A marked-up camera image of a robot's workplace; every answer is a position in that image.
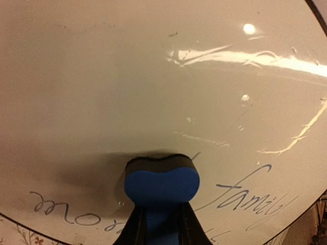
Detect blue whiteboard eraser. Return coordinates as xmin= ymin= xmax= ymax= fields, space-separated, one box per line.
xmin=124 ymin=154 xmax=200 ymax=244

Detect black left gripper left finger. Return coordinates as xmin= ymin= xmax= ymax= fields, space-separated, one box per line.
xmin=114 ymin=206 xmax=147 ymax=245

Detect white whiteboard black frame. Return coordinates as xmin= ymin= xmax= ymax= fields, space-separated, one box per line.
xmin=1 ymin=1 xmax=326 ymax=244

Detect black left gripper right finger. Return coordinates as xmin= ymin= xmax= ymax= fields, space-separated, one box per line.
xmin=178 ymin=203 xmax=212 ymax=245

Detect floral patterned table mat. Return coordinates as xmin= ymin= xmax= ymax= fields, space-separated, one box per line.
xmin=1 ymin=216 xmax=65 ymax=245

